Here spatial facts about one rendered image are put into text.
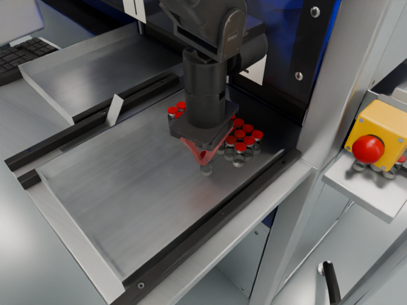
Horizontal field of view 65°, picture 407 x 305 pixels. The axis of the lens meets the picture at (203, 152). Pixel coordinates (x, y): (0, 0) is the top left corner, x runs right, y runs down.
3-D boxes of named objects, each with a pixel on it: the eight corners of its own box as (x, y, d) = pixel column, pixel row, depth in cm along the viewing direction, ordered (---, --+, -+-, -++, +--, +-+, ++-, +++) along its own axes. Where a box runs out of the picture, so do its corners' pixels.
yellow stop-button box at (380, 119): (363, 127, 54) (381, 92, 49) (406, 149, 50) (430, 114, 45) (341, 149, 50) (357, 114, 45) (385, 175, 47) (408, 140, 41)
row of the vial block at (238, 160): (183, 117, 67) (181, 99, 64) (246, 163, 58) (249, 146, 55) (175, 121, 66) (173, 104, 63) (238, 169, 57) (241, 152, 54)
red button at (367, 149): (357, 144, 49) (367, 124, 46) (383, 158, 47) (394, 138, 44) (344, 157, 47) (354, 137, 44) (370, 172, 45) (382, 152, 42)
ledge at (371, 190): (357, 143, 65) (360, 136, 64) (422, 178, 59) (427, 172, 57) (320, 180, 58) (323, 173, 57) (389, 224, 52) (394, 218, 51)
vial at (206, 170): (206, 164, 58) (206, 149, 55) (215, 171, 57) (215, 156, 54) (197, 171, 57) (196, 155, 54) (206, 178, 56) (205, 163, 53)
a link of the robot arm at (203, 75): (172, 45, 39) (205, 62, 36) (211, 26, 43) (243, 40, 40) (175, 91, 44) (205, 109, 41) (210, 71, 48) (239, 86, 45)
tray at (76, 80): (137, 32, 94) (135, 20, 91) (198, 67, 81) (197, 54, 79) (23, 78, 78) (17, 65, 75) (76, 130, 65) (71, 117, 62)
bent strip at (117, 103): (120, 115, 68) (115, 93, 64) (129, 122, 67) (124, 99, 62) (59, 149, 61) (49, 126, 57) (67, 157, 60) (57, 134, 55)
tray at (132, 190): (188, 100, 72) (187, 86, 69) (280, 162, 59) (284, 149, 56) (42, 181, 56) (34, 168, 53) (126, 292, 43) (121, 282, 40)
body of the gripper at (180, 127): (239, 114, 51) (243, 73, 45) (206, 154, 45) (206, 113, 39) (204, 100, 53) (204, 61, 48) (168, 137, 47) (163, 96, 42)
